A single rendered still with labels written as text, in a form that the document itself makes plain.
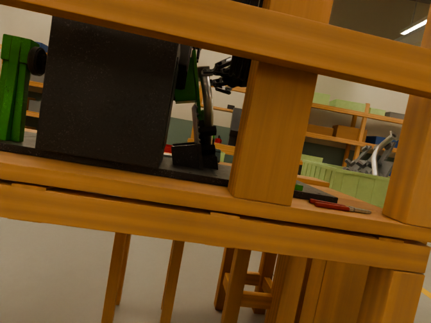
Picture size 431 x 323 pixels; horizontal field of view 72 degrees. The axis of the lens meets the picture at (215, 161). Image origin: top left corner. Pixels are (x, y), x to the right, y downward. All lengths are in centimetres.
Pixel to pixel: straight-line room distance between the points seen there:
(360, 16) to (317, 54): 707
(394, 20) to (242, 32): 747
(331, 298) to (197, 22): 146
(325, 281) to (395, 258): 84
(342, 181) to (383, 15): 657
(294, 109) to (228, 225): 30
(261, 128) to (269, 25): 21
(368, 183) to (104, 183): 133
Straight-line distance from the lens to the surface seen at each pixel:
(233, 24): 65
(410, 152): 90
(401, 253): 90
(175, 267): 155
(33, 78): 706
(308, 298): 171
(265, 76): 69
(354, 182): 167
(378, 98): 759
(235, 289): 165
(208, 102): 94
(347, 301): 177
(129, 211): 69
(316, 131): 643
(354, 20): 767
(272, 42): 66
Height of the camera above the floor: 101
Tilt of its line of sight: 5 degrees down
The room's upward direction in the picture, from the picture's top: 10 degrees clockwise
